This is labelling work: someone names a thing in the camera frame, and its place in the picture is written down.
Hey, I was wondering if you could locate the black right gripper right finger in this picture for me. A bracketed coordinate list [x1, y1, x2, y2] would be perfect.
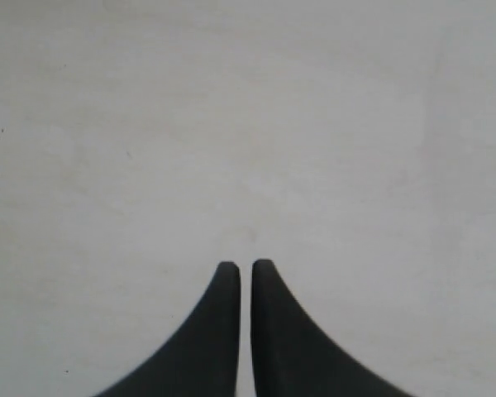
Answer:
[250, 259, 408, 396]

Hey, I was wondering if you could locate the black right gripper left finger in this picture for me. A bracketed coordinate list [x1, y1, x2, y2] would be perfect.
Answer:
[100, 261, 241, 396]

